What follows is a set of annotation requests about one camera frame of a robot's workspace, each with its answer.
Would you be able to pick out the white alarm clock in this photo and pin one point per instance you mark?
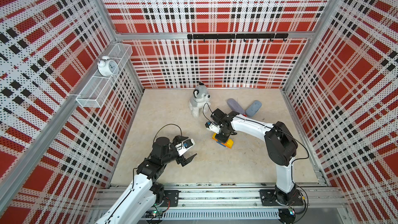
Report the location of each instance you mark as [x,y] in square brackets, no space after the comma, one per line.
[107,67]

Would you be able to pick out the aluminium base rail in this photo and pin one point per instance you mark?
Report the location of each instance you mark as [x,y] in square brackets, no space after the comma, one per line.
[248,203]

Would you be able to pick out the yellow lego brick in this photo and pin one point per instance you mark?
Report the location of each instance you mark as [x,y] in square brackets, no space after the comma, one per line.
[229,143]
[214,137]

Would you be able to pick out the blue grey oval case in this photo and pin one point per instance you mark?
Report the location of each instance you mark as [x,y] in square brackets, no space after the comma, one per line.
[253,108]

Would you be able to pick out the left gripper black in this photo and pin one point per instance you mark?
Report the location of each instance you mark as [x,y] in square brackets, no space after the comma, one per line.
[182,159]

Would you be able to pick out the grey white husky plush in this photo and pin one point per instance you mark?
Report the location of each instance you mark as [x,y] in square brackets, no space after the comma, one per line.
[200,100]

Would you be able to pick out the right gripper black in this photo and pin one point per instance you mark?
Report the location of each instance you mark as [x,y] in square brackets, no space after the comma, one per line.
[219,139]

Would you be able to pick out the purple grey oval case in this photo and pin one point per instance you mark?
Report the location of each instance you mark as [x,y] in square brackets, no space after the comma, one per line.
[235,106]

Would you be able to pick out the white wire mesh shelf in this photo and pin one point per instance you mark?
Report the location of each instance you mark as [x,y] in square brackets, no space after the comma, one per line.
[96,91]

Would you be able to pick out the black hook rail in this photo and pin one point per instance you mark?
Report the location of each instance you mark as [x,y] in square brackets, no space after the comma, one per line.
[270,36]

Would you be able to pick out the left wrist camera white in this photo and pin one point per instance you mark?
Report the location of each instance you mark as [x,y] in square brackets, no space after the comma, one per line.
[183,146]

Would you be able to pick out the long blue lego brick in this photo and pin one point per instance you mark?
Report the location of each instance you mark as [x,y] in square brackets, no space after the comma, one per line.
[222,143]

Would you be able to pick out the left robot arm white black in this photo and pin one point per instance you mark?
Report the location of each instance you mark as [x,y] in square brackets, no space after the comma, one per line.
[144,191]

